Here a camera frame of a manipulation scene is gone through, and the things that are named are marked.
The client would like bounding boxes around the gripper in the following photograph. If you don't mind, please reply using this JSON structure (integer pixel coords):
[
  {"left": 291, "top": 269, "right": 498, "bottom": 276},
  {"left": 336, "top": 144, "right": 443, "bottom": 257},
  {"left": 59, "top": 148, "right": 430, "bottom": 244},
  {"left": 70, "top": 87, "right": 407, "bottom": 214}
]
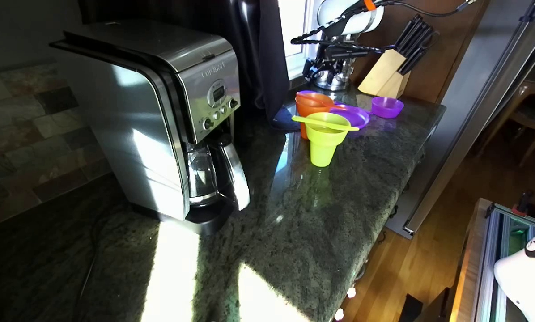
[{"left": 302, "top": 56, "right": 356, "bottom": 86}]

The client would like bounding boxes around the orange plastic bowl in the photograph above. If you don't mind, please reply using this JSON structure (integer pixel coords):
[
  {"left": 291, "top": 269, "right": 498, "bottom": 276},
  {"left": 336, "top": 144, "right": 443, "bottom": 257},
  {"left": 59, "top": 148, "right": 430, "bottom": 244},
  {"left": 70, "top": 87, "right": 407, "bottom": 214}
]
[{"left": 295, "top": 92, "right": 336, "bottom": 119}]

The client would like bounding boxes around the green plastic knife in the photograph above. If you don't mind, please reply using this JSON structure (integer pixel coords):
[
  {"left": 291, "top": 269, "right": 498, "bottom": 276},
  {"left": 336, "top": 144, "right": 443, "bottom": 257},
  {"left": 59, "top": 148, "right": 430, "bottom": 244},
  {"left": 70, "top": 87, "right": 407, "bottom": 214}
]
[{"left": 291, "top": 115, "right": 360, "bottom": 132}]

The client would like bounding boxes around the wooden knife block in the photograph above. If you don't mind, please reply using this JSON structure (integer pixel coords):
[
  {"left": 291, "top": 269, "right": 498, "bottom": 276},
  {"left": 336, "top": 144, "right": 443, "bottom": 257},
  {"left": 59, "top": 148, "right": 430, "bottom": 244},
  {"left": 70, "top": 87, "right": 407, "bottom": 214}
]
[{"left": 357, "top": 49, "right": 412, "bottom": 99}]

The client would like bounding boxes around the orange plastic cup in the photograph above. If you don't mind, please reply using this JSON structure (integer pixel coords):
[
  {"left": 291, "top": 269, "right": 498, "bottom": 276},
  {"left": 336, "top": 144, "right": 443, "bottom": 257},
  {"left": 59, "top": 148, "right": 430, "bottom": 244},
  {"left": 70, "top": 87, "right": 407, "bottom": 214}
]
[{"left": 299, "top": 115, "right": 315, "bottom": 140}]

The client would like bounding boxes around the green plastic bowl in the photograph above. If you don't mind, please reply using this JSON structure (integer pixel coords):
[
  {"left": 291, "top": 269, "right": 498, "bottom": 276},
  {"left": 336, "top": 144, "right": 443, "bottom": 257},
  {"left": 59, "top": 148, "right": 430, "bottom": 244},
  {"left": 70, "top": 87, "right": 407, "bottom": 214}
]
[{"left": 304, "top": 112, "right": 351, "bottom": 147}]

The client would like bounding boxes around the purple plastic bowl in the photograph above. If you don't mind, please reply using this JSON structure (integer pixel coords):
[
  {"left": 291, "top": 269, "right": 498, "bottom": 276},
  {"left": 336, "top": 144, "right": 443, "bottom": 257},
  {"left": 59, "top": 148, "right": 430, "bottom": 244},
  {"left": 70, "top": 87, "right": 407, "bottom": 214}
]
[{"left": 371, "top": 97, "right": 405, "bottom": 119}]

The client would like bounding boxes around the green plastic cup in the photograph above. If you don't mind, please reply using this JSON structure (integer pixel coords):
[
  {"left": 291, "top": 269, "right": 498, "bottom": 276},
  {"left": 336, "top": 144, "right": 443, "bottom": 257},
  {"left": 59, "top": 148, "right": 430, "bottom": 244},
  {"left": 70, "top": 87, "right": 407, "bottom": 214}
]
[{"left": 310, "top": 141, "right": 338, "bottom": 168}]

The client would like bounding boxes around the silver metal pot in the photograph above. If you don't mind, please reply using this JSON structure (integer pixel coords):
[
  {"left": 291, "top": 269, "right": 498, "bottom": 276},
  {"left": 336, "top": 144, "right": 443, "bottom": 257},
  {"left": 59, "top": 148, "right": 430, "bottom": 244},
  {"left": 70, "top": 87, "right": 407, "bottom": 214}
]
[{"left": 314, "top": 67, "right": 353, "bottom": 92}]

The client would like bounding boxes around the purple plastic plate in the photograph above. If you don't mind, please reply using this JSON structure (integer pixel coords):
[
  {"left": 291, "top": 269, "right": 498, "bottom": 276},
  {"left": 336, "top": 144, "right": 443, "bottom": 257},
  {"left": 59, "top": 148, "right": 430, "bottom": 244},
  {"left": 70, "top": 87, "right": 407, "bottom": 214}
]
[{"left": 329, "top": 105, "right": 370, "bottom": 131}]

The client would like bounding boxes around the window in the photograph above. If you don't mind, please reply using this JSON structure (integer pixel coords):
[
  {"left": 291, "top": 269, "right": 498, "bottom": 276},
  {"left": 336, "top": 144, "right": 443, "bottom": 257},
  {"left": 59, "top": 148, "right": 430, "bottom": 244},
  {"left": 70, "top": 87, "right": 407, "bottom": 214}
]
[{"left": 277, "top": 0, "right": 323, "bottom": 81}]

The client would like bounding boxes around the blue cloth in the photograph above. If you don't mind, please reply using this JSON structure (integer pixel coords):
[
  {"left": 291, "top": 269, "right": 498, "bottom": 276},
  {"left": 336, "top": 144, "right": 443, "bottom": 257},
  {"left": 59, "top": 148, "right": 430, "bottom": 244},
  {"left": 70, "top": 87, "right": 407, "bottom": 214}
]
[{"left": 272, "top": 106, "right": 302, "bottom": 131}]

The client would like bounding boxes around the set of black knives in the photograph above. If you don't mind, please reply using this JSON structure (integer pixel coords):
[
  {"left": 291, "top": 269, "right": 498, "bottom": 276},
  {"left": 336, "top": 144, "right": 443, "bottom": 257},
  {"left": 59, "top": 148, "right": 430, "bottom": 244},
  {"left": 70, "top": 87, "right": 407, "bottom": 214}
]
[{"left": 394, "top": 14, "right": 441, "bottom": 75}]

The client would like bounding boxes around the wooden cabinet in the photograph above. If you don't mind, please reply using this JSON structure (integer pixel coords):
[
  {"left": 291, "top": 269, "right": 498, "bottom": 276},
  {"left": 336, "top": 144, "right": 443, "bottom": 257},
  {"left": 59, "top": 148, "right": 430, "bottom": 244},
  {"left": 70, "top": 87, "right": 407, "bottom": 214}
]
[{"left": 351, "top": 0, "right": 491, "bottom": 104}]

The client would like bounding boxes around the glass coffee carafe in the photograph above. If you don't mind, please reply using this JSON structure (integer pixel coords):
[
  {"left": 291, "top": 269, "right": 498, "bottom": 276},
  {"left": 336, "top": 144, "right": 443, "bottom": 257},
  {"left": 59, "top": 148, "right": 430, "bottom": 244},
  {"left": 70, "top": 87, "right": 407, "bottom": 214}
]
[{"left": 187, "top": 134, "right": 251, "bottom": 212}]

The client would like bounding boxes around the stainless steel refrigerator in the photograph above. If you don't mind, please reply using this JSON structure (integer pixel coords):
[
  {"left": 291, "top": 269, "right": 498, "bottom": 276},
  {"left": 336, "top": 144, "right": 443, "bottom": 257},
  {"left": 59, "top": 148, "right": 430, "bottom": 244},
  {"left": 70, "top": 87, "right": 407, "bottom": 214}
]
[{"left": 385, "top": 0, "right": 535, "bottom": 239}]

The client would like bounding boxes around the silver coffee maker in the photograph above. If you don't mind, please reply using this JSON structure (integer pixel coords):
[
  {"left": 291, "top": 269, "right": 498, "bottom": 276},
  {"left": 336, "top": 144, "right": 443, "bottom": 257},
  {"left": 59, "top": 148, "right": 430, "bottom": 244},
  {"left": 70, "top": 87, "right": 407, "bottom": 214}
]
[{"left": 49, "top": 20, "right": 251, "bottom": 236}]

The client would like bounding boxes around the red clamp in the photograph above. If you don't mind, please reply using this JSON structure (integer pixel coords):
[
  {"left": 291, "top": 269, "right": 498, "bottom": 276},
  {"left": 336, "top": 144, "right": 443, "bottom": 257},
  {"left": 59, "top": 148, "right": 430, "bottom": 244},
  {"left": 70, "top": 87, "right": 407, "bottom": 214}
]
[{"left": 511, "top": 191, "right": 535, "bottom": 216}]

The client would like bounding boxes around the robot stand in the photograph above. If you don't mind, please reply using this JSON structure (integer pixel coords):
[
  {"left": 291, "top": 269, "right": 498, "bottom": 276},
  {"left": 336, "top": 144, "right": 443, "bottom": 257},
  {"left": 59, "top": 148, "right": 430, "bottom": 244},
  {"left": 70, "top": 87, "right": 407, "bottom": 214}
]
[{"left": 446, "top": 198, "right": 535, "bottom": 322}]

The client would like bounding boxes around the black box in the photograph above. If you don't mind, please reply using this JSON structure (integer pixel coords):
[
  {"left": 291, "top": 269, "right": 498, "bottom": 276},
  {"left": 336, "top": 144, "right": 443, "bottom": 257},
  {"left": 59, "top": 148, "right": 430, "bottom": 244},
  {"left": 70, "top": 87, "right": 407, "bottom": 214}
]
[{"left": 399, "top": 293, "right": 425, "bottom": 322}]

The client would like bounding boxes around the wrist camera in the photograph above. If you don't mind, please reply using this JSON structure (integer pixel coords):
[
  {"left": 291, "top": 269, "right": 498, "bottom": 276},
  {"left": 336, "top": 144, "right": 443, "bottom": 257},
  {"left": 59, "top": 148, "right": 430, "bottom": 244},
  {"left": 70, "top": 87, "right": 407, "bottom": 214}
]
[{"left": 323, "top": 45, "right": 372, "bottom": 59}]

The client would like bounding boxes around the black cable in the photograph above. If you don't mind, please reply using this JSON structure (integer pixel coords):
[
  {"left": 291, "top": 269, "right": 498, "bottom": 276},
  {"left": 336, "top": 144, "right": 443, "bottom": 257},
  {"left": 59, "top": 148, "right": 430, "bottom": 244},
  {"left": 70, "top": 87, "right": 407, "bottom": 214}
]
[{"left": 76, "top": 209, "right": 112, "bottom": 316}]

